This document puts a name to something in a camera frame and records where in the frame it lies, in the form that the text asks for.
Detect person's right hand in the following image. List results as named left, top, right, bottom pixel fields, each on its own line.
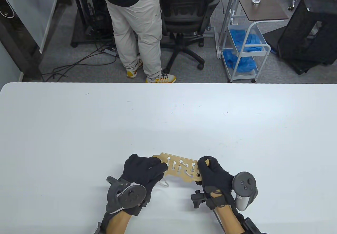
left=197, top=156, right=236, bottom=211

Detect person's left hand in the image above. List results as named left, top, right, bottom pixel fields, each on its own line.
left=120, top=154, right=169, bottom=216

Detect wooden crocodile lacing toy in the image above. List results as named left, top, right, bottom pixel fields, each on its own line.
left=152, top=152, right=210, bottom=184

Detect white rope with wooden needle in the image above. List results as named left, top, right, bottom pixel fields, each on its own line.
left=158, top=159, right=198, bottom=187

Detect person's left forearm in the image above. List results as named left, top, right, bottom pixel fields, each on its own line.
left=105, top=212, right=132, bottom=234

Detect person's right forearm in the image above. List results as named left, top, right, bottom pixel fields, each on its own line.
left=215, top=205, right=245, bottom=234

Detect grey white handheld controller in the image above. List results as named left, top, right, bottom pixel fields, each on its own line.
left=232, top=171, right=258, bottom=212
left=106, top=176, right=147, bottom=215

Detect blue plastic bag pile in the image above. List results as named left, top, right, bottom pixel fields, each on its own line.
left=230, top=28, right=265, bottom=52
left=223, top=49, right=257, bottom=73

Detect white rolling cart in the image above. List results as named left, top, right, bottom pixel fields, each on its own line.
left=221, top=21, right=271, bottom=83

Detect black rolling platform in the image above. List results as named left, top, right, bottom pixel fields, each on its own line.
left=71, top=16, right=116, bottom=48

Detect black flat board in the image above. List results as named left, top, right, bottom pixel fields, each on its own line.
left=263, top=26, right=327, bottom=75

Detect black office chair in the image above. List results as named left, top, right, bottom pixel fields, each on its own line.
left=158, top=0, right=221, bottom=74

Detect black computer tower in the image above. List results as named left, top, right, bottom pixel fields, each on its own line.
left=76, top=0, right=113, bottom=34

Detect brown top side table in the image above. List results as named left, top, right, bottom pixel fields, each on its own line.
left=216, top=0, right=289, bottom=59

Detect dark wooden desk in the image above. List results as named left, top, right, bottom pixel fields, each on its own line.
left=0, top=0, right=74, bottom=82

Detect white panel board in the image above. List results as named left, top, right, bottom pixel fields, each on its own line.
left=0, top=0, right=63, bottom=53

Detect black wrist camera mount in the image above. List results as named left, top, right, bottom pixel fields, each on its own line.
left=191, top=189, right=208, bottom=209

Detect black forearm strap pack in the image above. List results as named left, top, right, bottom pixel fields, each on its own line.
left=237, top=213, right=266, bottom=234
left=94, top=214, right=110, bottom=234

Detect black floor cables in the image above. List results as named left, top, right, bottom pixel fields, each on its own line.
left=42, top=41, right=119, bottom=82

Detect black mesh frame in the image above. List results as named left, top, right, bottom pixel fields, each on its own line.
left=278, top=0, right=337, bottom=66

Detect white cable loop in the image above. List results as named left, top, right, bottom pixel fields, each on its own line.
left=0, top=0, right=15, bottom=18

